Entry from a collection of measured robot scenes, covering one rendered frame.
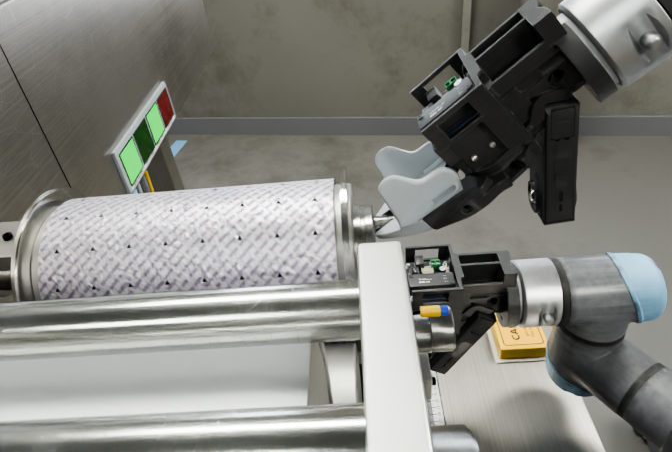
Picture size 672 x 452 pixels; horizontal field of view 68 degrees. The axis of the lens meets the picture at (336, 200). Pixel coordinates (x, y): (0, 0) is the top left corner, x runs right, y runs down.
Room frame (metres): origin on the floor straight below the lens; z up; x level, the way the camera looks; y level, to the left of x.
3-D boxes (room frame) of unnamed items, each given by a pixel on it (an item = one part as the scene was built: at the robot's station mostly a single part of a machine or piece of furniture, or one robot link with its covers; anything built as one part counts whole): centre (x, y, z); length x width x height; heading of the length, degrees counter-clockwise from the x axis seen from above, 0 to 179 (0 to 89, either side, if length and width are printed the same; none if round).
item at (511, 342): (0.47, -0.25, 0.91); 0.07 x 0.07 x 0.02; 86
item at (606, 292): (0.37, -0.28, 1.11); 0.11 x 0.08 x 0.09; 86
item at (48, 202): (0.35, 0.25, 1.25); 0.15 x 0.01 x 0.15; 176
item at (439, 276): (0.38, -0.12, 1.12); 0.12 x 0.08 x 0.09; 86
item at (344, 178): (0.33, -0.01, 1.25); 0.15 x 0.01 x 0.15; 176
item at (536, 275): (0.37, -0.20, 1.11); 0.08 x 0.05 x 0.08; 176
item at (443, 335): (0.29, -0.08, 1.18); 0.04 x 0.02 x 0.04; 176
